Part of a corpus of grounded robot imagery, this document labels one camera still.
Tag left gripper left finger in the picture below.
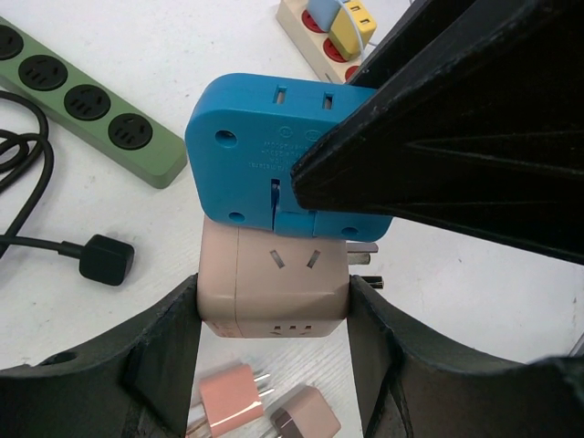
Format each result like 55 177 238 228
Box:
1 276 201 437

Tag beige dual usb charger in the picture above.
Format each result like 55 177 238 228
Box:
270 385 341 438

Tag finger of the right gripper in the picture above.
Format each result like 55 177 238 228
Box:
291 1 583 263
351 1 534 87

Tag black power strip cord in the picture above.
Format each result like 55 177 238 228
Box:
0 89 136 288

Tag beige cube socket adapter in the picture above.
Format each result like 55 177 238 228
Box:
197 219 378 339

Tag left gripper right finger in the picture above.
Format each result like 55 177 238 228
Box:
348 276 583 437

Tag green power strip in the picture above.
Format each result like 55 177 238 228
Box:
1 18 187 189

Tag cream power strip red sockets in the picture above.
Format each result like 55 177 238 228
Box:
276 0 371 83

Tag yellow usb charger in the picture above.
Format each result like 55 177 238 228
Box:
328 1 377 60

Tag blue plug adapter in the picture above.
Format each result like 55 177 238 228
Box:
184 73 391 242

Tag light blue usb charger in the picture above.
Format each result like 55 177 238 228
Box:
307 0 342 32

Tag salmon usb charger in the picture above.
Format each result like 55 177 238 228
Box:
185 363 274 437

